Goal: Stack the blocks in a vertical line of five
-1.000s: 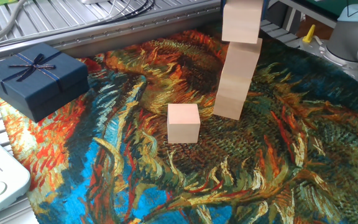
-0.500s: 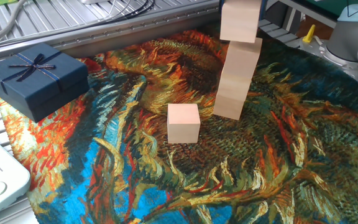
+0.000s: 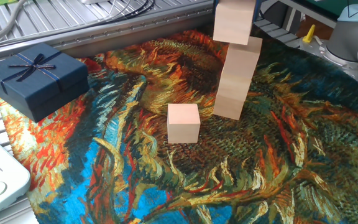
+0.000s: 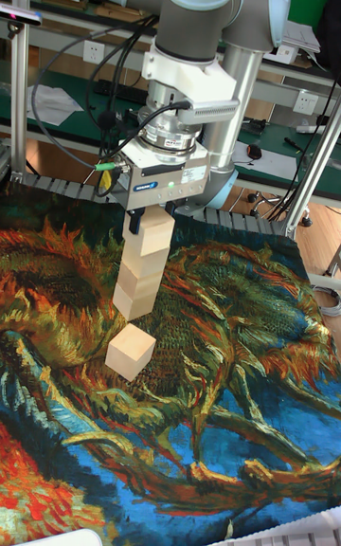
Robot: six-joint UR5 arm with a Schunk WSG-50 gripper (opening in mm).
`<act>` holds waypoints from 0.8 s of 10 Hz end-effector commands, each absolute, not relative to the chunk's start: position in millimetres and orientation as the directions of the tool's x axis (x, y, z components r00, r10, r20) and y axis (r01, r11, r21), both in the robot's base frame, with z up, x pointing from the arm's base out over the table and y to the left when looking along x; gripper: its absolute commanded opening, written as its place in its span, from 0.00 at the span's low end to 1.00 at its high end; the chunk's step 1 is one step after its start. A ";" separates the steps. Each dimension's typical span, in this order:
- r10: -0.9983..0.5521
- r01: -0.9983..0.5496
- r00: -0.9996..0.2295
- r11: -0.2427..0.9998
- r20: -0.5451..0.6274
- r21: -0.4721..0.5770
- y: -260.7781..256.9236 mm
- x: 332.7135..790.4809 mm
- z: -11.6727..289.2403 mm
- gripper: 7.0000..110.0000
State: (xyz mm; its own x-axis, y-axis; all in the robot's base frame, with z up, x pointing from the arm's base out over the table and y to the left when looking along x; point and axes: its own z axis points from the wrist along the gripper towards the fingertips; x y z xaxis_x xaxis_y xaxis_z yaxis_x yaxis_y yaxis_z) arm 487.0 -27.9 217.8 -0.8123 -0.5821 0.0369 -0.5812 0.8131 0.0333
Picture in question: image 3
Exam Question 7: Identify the sunflower painting print cloth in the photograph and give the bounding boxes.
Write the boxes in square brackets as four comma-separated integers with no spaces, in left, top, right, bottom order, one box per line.
[0,15,358,224]

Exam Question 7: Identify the plain wooden cube block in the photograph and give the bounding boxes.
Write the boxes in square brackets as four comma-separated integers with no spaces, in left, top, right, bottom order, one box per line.
[213,0,257,45]
[213,94,246,121]
[221,36,264,80]
[167,103,201,144]
[215,73,253,103]

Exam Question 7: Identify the thick grey cable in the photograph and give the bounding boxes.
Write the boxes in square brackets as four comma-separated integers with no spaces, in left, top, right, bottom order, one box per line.
[0,0,29,49]

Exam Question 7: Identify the aluminium slotted rail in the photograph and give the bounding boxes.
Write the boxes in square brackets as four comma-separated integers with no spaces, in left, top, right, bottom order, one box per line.
[0,0,217,63]

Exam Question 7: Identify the thin black cables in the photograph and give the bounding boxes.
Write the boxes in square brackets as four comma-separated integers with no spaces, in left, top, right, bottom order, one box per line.
[57,0,157,30]

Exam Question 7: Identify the navy gift box with ribbon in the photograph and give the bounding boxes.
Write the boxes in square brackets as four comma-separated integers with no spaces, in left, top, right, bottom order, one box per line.
[0,42,90,123]

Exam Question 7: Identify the yellow plastic piece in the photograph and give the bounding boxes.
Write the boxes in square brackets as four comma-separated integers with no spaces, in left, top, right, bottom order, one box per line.
[301,24,317,44]

